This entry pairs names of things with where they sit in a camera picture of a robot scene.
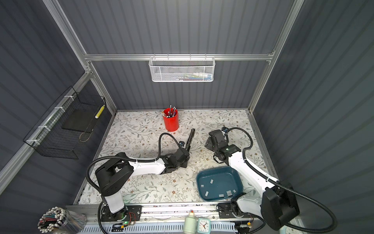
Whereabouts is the white glue bottle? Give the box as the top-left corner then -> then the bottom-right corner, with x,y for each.
183,210 -> 197,234

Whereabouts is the black notebook in basket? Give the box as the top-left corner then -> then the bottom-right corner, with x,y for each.
62,110 -> 98,133

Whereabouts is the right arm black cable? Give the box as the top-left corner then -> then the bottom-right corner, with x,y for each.
226,127 -> 338,234

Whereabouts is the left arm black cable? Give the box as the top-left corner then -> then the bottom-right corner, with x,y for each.
85,132 -> 182,234

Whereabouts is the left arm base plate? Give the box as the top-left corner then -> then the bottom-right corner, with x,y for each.
100,205 -> 143,222

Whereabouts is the black stapler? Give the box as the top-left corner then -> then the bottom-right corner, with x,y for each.
185,128 -> 195,151

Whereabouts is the teal plastic tray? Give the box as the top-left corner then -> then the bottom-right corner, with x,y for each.
196,166 -> 243,202

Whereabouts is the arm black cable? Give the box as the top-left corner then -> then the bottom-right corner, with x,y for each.
85,132 -> 182,234
226,127 -> 338,234

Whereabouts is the jar of pencils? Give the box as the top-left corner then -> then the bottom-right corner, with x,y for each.
38,207 -> 87,234

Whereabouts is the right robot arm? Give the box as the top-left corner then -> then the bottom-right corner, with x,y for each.
205,127 -> 300,231

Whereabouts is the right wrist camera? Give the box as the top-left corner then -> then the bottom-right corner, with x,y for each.
221,126 -> 228,135

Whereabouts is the red pencil cup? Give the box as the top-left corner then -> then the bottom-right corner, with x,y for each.
162,107 -> 179,132

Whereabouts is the small teal clock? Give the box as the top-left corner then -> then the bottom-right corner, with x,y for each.
197,218 -> 211,234

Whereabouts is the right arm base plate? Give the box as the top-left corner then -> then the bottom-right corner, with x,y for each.
216,202 -> 256,219

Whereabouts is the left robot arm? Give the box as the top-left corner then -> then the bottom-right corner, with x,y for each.
93,148 -> 190,214

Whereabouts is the black wire basket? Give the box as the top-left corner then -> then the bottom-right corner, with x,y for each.
23,88 -> 106,160

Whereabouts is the white wire mesh basket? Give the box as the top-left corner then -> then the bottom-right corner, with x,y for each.
149,57 -> 216,82

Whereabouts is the yellow marker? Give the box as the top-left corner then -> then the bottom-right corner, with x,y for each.
94,105 -> 106,119

